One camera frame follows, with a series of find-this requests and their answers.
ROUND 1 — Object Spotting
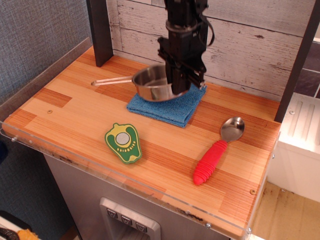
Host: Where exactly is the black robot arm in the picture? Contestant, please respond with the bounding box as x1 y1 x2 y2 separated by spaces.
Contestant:
158 0 212 95

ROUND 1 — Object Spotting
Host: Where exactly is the dark left shelf post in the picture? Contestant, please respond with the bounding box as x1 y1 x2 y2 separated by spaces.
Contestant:
86 0 114 67

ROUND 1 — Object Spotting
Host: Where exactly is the yellow toy object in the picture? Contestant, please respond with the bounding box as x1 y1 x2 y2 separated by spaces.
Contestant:
17 229 39 240

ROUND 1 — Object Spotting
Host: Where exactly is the spoon with red handle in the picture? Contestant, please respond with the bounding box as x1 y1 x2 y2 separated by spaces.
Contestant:
193 116 245 186

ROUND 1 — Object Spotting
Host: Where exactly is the clear acrylic table edge guard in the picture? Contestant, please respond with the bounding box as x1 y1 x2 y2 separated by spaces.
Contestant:
3 117 280 240

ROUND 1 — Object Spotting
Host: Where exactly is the green toy bell pepper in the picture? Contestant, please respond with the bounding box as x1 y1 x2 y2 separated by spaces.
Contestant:
104 123 142 164

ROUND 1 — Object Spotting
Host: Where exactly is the grey toy fridge cabinet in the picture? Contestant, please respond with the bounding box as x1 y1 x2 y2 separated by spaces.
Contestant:
45 155 227 240

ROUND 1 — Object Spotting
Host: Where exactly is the dark right shelf post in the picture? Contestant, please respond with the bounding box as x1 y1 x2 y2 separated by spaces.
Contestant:
274 0 320 123

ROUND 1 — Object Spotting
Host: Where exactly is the white toy sink unit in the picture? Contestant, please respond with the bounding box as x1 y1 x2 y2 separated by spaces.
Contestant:
267 93 320 202

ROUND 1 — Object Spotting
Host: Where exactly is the small steel pot with handle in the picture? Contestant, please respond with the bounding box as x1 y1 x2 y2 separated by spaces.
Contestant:
91 64 190 102

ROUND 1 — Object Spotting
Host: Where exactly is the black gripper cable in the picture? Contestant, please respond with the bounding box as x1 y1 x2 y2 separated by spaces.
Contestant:
198 13 216 48

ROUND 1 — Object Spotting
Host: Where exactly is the silver ice dispenser panel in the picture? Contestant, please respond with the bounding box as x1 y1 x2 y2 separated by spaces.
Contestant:
99 197 162 240

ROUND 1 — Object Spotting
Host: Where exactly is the folded blue cloth napkin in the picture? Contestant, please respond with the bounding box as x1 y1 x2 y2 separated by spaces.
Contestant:
126 86 207 128

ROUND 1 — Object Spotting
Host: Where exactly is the dark shelf post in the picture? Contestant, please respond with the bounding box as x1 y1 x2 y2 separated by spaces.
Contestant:
86 0 114 67
274 0 320 123

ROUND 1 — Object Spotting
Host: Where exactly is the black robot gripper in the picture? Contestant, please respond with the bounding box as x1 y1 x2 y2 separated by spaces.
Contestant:
157 32 207 95

